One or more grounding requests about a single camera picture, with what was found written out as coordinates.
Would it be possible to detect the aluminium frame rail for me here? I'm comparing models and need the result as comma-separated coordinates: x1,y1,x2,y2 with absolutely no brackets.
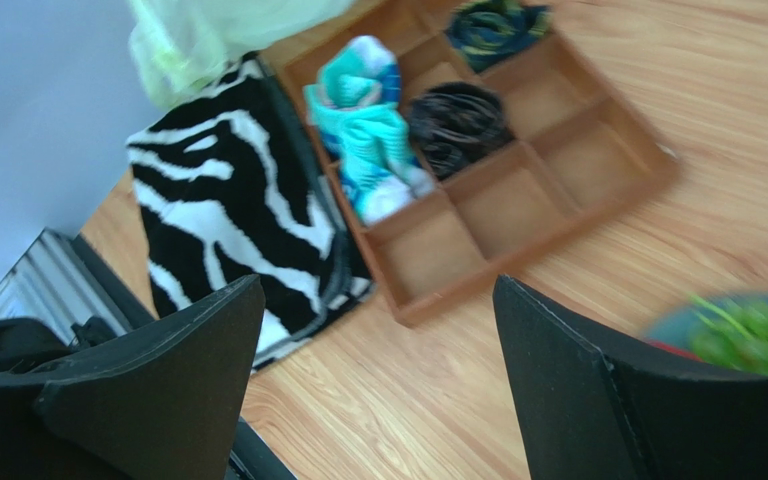
0,230,135,373

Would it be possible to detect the black rolled sock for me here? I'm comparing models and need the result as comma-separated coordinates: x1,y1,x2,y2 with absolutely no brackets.
407,81,514,181

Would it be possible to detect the dark blue patterned sock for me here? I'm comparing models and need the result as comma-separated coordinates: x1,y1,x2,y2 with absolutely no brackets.
444,1,552,74

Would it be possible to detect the pale green plastic bag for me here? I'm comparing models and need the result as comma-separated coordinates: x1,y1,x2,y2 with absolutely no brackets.
128,0,352,110

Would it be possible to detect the wooden compartment tray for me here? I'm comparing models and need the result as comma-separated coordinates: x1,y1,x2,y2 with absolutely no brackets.
276,1,680,326

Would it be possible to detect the green grape bunch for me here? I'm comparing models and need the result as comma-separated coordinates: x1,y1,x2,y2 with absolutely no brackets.
688,295,768,376

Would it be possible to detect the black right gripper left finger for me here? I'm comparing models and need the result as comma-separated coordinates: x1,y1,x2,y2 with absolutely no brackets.
0,276,265,479

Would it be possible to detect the teal white sock pair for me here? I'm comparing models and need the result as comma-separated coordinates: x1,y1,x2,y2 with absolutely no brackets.
302,35,435,226

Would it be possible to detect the red apple left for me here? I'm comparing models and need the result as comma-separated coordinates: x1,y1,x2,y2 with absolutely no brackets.
646,339,700,361

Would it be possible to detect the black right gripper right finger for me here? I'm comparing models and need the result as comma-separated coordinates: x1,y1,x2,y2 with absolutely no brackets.
492,276,768,479

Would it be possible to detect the zebra striped cloth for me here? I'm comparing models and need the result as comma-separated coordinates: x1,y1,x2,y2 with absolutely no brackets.
126,52,375,370

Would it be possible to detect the grey blue plate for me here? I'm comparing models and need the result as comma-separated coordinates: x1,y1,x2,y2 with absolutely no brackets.
642,291,768,351

